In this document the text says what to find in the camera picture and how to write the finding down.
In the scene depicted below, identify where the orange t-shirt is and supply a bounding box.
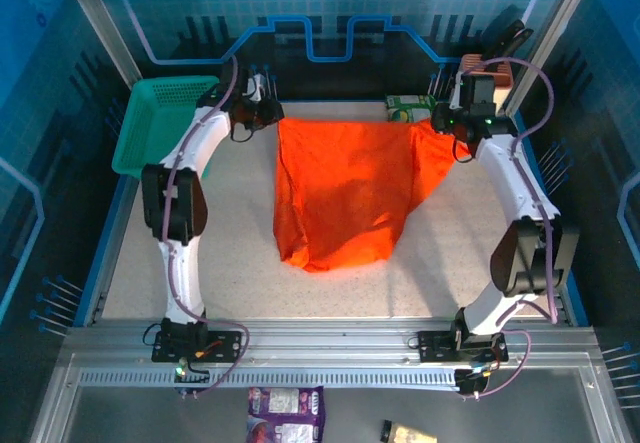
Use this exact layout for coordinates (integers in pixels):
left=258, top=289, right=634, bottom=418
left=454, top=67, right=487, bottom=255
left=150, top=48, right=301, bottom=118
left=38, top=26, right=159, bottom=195
left=272, top=116, right=474, bottom=274

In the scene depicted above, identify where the beige knife block brown top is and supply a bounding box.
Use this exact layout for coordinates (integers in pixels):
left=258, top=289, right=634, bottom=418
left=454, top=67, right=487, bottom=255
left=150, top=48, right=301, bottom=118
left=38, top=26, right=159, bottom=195
left=459, top=52, right=514, bottom=90

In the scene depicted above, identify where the green snack bag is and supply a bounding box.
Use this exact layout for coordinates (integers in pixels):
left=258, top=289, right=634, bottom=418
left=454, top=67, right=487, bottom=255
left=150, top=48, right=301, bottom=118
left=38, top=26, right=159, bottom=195
left=384, top=93, right=439, bottom=124

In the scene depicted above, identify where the green plastic basket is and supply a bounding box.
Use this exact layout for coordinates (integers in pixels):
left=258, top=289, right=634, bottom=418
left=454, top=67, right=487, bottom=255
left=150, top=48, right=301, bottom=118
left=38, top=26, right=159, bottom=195
left=110, top=75, right=222, bottom=180

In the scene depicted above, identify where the purple snack bag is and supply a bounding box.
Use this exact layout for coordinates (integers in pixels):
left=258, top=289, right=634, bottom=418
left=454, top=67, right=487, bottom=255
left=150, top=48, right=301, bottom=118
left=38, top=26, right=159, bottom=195
left=246, top=386, right=327, bottom=443

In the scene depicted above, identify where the beige packet black end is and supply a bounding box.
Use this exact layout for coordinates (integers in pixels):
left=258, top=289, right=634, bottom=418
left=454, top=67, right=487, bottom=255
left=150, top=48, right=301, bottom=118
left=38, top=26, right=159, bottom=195
left=381, top=418, right=442, bottom=443

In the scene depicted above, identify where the black knife handle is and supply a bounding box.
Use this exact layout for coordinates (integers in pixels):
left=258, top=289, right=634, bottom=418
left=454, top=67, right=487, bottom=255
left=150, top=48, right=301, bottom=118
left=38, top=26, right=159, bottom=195
left=480, top=5, right=525, bottom=59
left=492, top=26, right=534, bottom=60

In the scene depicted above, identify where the aluminium corner post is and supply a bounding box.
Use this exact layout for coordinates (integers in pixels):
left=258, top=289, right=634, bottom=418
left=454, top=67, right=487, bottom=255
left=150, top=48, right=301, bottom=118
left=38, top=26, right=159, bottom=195
left=53, top=0, right=144, bottom=82
left=499, top=0, right=601, bottom=115

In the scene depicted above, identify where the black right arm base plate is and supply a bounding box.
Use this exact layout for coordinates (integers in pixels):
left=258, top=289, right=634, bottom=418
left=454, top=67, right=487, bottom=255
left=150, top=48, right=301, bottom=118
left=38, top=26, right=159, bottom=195
left=416, top=330, right=510, bottom=364

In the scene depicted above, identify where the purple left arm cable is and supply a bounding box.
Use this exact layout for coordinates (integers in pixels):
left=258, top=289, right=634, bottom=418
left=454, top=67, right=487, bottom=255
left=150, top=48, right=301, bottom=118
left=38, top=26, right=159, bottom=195
left=162, top=57, right=252, bottom=398

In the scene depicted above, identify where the aluminium front rail frame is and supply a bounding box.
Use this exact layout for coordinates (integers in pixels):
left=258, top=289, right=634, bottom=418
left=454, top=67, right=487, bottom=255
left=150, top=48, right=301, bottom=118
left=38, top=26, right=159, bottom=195
left=29, top=316, right=637, bottom=443

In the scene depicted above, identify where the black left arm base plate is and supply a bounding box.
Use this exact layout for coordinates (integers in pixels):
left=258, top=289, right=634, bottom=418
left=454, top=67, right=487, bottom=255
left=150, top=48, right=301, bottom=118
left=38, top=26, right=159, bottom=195
left=150, top=330, right=243, bottom=364

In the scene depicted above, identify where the slotted grey cable duct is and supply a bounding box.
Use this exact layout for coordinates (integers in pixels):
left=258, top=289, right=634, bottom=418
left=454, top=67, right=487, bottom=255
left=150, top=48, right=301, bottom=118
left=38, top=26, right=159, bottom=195
left=78, top=368, right=460, bottom=390

